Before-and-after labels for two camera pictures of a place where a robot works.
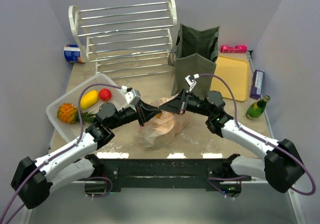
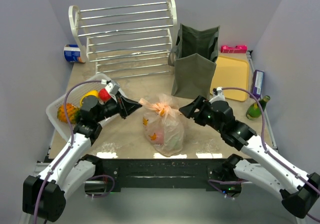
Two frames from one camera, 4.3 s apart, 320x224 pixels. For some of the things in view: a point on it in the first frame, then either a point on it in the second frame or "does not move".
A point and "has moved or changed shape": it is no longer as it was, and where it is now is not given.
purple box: (257, 82) does not move
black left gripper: (140, 112) to (122, 106)
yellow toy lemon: (89, 99) does not move
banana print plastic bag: (160, 131) has moved or changed shape
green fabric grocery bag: (195, 53) does not move
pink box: (238, 49) does not move
